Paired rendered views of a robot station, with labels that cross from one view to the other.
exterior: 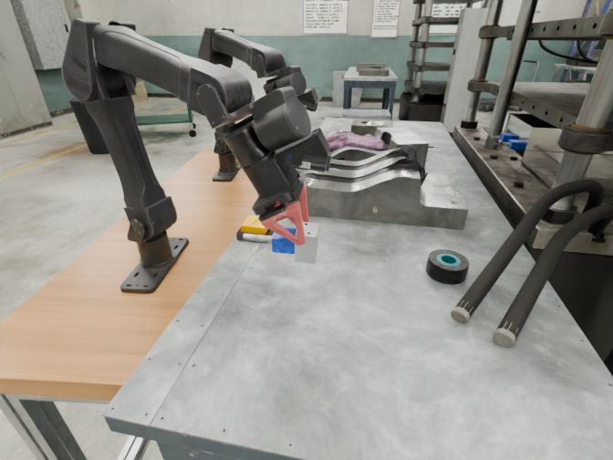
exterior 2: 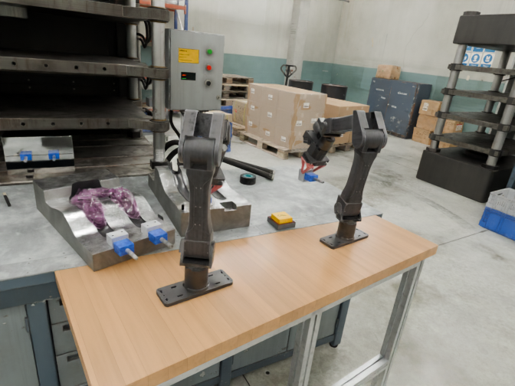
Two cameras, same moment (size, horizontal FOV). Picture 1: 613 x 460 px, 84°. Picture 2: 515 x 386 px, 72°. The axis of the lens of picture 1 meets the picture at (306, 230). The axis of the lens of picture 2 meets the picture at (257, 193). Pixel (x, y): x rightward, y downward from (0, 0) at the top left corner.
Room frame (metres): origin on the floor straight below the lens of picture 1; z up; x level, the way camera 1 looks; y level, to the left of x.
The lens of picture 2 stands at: (1.64, 0.97, 1.40)
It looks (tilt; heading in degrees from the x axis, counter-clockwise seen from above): 22 degrees down; 228
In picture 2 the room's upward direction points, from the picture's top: 6 degrees clockwise
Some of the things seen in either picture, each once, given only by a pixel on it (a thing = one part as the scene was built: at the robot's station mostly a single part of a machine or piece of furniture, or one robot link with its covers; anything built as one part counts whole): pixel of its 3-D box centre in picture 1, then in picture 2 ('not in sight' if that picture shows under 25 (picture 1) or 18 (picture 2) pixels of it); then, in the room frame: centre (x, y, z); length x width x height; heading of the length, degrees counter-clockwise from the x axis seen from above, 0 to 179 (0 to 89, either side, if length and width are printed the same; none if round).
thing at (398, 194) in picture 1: (370, 181); (194, 188); (0.95, -0.19, 0.87); 0.50 x 0.26 x 0.14; 79
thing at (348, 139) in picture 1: (351, 139); (102, 198); (1.31, -0.17, 0.90); 0.26 x 0.18 x 0.08; 96
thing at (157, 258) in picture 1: (154, 248); (346, 229); (0.62, 0.33, 0.84); 0.20 x 0.07 x 0.08; 176
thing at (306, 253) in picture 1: (280, 239); (313, 178); (0.51, 0.05, 0.93); 0.13 x 0.05 x 0.05; 83
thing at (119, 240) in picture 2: not in sight; (125, 248); (1.34, 0.10, 0.86); 0.13 x 0.05 x 0.05; 96
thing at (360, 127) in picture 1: (371, 130); not in sight; (1.74, -0.33, 0.84); 0.20 x 0.15 x 0.07; 79
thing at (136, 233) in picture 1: (151, 222); (347, 211); (0.62, 0.32, 0.90); 0.09 x 0.06 x 0.06; 156
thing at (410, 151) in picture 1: (367, 163); (193, 178); (0.96, -0.18, 0.92); 0.35 x 0.16 x 0.09; 79
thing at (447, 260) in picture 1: (446, 266); (247, 178); (0.59, -0.30, 0.82); 0.08 x 0.08 x 0.04
